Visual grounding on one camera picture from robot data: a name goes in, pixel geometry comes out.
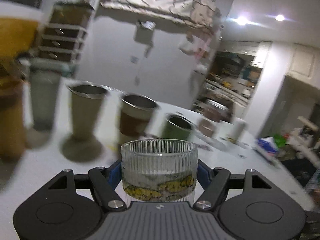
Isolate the tall beige footed cup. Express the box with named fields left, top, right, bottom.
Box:
left=61, top=83, right=108, bottom=163

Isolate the white drawer storage unit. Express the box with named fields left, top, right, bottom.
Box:
left=38, top=1, right=94, bottom=63

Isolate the patterned cloth covered furniture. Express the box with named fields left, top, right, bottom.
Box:
left=101, top=0, right=222, bottom=33

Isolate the blue white package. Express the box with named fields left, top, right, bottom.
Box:
left=255, top=137, right=279, bottom=155

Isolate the orange cup with white rim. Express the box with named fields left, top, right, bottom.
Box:
left=1, top=1, right=43, bottom=58

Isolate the white paper roll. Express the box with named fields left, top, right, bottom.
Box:
left=229, top=118, right=247, bottom=141

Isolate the grey translucent tumbler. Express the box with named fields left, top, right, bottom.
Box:
left=27, top=60, right=62, bottom=148

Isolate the ribbed clear glass cup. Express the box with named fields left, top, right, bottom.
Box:
left=121, top=139, right=198, bottom=202

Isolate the cluttered shelf unit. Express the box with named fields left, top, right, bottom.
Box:
left=192, top=51, right=263, bottom=122

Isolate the brown banded steel cup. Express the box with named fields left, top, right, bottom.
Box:
left=118, top=94, right=158, bottom=145

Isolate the green metal cup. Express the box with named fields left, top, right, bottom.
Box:
left=161, top=114, right=194, bottom=141

